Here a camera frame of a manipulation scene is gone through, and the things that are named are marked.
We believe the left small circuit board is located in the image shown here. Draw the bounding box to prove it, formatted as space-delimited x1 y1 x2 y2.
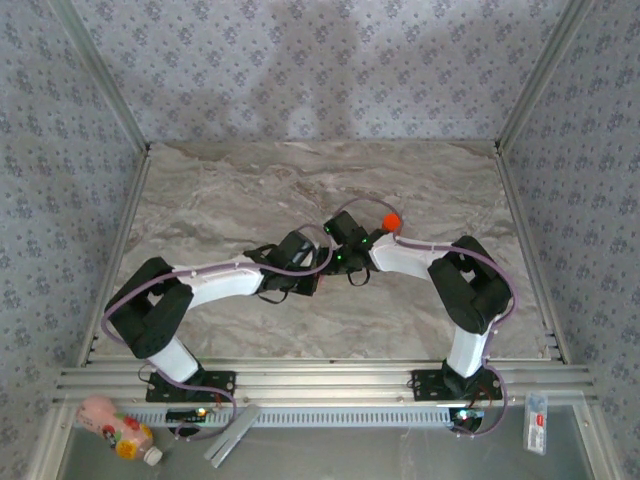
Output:
166 407 209 424

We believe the small circuit board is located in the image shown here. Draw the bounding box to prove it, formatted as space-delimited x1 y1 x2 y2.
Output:
166 407 209 424
448 407 487 434

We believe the right small circuit board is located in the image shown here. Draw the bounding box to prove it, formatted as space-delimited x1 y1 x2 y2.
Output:
448 407 487 434

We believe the pink drink bottle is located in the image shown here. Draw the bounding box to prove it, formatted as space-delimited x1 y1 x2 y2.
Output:
74 394 165 467

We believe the clear plastic package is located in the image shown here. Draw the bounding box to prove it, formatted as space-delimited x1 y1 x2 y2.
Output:
522 392 549 456

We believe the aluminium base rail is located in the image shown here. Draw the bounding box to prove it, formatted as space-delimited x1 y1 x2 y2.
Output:
52 357 599 406

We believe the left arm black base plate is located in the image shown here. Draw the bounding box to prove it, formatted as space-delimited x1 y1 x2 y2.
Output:
145 369 237 404

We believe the slotted grey cable duct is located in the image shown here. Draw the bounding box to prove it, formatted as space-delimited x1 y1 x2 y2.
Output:
122 404 454 429

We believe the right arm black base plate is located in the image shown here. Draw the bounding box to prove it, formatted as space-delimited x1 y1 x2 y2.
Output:
410 368 504 401

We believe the grey metal bracket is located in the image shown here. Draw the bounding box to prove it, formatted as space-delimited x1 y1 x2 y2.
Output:
202 403 262 467

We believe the left aluminium side rail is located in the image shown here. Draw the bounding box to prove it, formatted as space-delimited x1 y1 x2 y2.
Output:
77 147 154 366

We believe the aluminium side rail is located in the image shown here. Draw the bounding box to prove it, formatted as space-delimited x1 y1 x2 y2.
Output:
77 147 154 366
494 144 571 364

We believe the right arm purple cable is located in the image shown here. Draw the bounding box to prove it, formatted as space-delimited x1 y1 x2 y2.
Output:
334 196 521 441

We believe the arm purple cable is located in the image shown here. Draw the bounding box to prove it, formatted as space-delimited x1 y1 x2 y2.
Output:
334 196 521 441
101 223 335 442

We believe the right aluminium side rail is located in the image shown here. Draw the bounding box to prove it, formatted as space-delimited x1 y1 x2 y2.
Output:
494 144 571 364

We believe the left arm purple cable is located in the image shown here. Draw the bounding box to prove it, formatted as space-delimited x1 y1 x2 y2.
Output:
101 223 335 442

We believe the right aluminium corner post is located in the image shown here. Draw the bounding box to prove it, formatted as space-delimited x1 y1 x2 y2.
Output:
494 0 596 156

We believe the aluminium corner post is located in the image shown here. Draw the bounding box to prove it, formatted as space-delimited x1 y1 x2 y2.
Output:
47 0 152 154
494 0 596 156

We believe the left aluminium corner post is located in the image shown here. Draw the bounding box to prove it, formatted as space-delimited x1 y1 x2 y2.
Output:
47 0 152 154

